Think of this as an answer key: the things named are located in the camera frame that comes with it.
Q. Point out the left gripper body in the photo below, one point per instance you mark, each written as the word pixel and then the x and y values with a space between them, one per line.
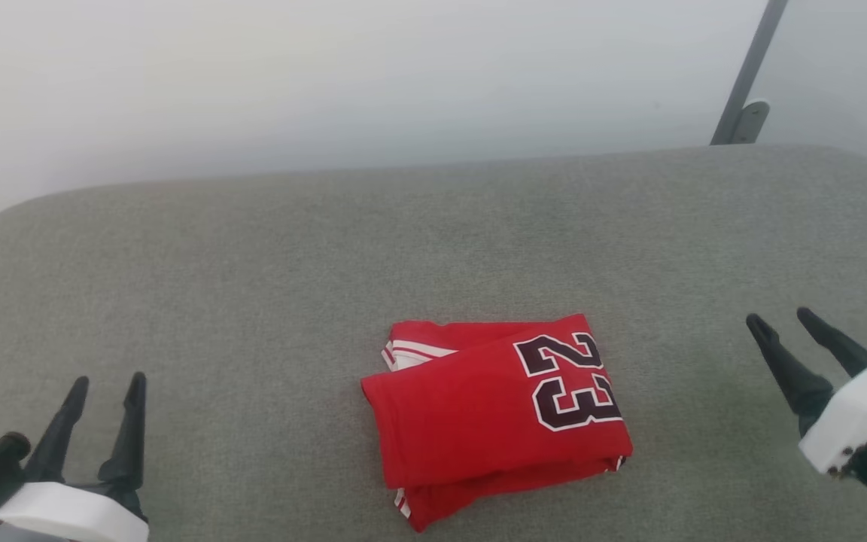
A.
pixel 129 500

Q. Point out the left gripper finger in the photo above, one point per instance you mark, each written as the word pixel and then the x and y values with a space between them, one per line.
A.
pixel 57 444
pixel 126 444

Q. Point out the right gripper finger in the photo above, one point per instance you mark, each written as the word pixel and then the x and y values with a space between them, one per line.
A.
pixel 840 350
pixel 798 384

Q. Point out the grey fabric sofa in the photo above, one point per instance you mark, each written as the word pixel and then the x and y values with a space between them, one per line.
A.
pixel 253 301

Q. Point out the grey pole bracket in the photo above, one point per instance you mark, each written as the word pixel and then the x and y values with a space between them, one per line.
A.
pixel 751 122

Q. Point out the grey metal pole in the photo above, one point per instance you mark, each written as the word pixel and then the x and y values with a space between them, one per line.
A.
pixel 749 68

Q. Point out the red jersey with white sleeves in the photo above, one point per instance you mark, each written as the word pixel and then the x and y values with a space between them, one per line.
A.
pixel 463 421

